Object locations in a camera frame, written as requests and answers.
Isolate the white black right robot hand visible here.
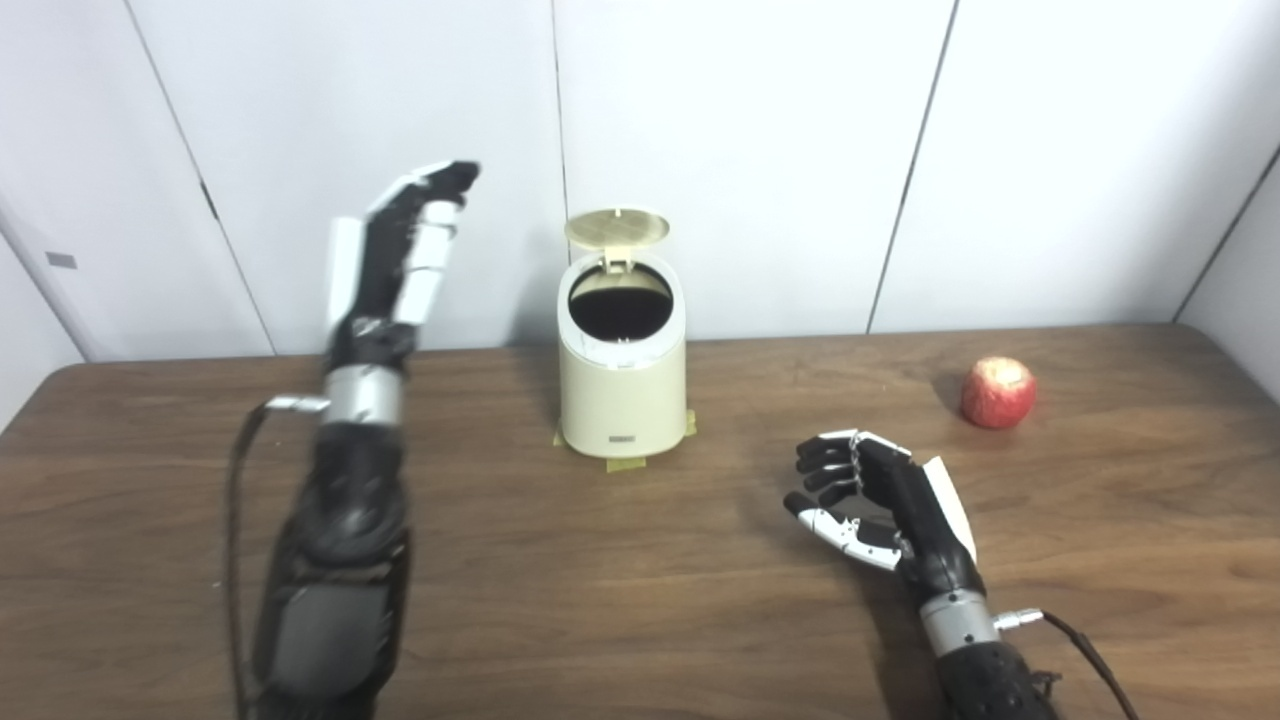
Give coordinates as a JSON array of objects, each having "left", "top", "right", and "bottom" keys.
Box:
[{"left": 783, "top": 430, "right": 986, "bottom": 603}]

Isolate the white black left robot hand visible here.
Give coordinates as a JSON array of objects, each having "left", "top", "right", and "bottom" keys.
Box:
[{"left": 325, "top": 160, "right": 482, "bottom": 376}]

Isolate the red apple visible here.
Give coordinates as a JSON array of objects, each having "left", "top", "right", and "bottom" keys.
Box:
[{"left": 961, "top": 356, "right": 1037, "bottom": 431}]

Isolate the round cream bin lid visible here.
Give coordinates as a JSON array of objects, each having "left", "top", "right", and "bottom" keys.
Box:
[{"left": 564, "top": 206, "right": 672, "bottom": 271}]

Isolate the cream-colored bin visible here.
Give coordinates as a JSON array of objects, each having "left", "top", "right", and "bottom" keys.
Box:
[{"left": 556, "top": 250, "right": 689, "bottom": 459}]

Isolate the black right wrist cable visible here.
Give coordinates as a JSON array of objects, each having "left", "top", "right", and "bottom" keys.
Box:
[{"left": 995, "top": 607, "right": 1141, "bottom": 720}]

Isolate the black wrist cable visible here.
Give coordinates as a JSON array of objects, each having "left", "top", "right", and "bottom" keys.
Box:
[
  {"left": 222, "top": 395, "right": 331, "bottom": 720},
  {"left": 995, "top": 607, "right": 1141, "bottom": 720}
]

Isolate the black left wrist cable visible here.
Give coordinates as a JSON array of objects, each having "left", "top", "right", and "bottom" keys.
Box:
[{"left": 222, "top": 395, "right": 331, "bottom": 720}]

